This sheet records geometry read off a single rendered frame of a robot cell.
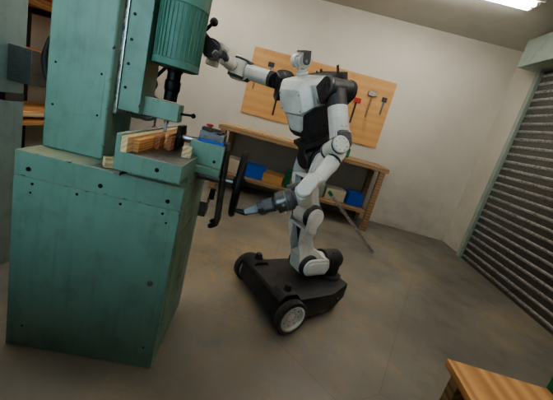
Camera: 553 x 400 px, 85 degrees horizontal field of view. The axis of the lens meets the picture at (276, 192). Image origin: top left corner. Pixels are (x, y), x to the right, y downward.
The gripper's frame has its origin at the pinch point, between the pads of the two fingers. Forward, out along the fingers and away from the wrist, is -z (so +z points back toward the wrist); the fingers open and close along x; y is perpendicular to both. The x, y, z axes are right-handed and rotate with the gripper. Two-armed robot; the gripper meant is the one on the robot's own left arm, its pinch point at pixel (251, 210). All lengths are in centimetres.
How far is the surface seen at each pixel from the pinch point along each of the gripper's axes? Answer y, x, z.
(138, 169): 17.2, -34.9, -27.0
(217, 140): 28.1, -13.3, -4.4
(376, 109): 127, 279, 168
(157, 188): 13.2, -22.1, -27.7
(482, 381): -72, -20, 58
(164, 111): 44, -16, -21
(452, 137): 65, 294, 259
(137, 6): 75, -34, -17
